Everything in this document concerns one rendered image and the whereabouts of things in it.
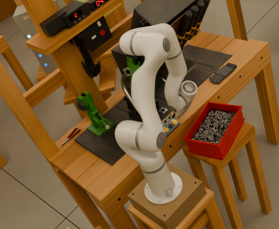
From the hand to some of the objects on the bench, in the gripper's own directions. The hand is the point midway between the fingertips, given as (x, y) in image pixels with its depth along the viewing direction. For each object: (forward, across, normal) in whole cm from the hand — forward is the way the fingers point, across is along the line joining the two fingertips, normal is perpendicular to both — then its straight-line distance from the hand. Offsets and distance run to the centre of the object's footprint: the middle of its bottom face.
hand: (177, 115), depth 224 cm
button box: (+17, +5, +1) cm, 18 cm away
